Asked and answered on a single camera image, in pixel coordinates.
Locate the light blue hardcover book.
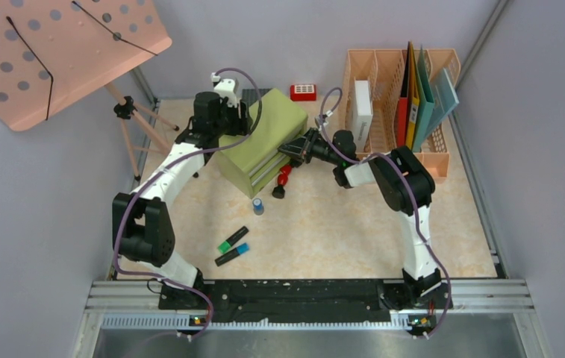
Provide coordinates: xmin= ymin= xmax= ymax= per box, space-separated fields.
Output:
xmin=425 ymin=68 xmax=460 ymax=137

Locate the black green highlighter marker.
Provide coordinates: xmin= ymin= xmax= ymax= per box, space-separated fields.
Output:
xmin=217 ymin=226 xmax=249 ymax=254

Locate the green metal drawer cabinet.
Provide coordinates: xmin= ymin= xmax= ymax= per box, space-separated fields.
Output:
xmin=213 ymin=89 xmax=308 ymax=198

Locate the white paper booklet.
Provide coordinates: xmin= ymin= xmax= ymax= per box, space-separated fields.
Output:
xmin=351 ymin=80 xmax=373 ymax=151

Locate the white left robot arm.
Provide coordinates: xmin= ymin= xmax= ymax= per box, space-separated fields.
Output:
xmin=112 ymin=90 xmax=252 ymax=309

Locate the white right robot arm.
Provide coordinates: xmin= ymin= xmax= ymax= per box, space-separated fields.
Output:
xmin=278 ymin=128 xmax=442 ymax=307

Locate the black blue highlighter marker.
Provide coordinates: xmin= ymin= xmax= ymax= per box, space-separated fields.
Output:
xmin=215 ymin=243 xmax=250 ymax=267

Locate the red and black dumbbell toy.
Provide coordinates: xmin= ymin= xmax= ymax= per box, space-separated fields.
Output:
xmin=272 ymin=164 xmax=293 ymax=199

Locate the small blue glue bottle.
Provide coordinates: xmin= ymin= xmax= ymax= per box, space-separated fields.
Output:
xmin=252 ymin=198 xmax=264 ymax=216

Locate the teal plastic folder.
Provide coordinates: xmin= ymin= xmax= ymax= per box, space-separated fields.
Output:
xmin=413 ymin=47 xmax=434 ymax=152

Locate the red small box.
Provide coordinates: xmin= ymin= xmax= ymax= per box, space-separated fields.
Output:
xmin=290 ymin=84 xmax=317 ymax=101

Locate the gray lego baseplate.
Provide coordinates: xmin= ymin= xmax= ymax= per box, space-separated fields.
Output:
xmin=241 ymin=88 xmax=271 ymax=107

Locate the pink music stand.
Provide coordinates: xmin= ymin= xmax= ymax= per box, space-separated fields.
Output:
xmin=0 ymin=1 xmax=172 ymax=154

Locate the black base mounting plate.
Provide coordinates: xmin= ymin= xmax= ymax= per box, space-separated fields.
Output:
xmin=158 ymin=279 xmax=453 ymax=324

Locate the red folder in organizer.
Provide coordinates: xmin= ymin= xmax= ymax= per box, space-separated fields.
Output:
xmin=395 ymin=43 xmax=411 ymax=147

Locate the yellow plastic clip folder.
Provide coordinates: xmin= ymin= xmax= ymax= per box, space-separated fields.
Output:
xmin=405 ymin=41 xmax=419 ymax=149

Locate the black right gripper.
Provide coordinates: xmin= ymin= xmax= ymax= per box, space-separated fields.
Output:
xmin=278 ymin=128 xmax=340 ymax=166

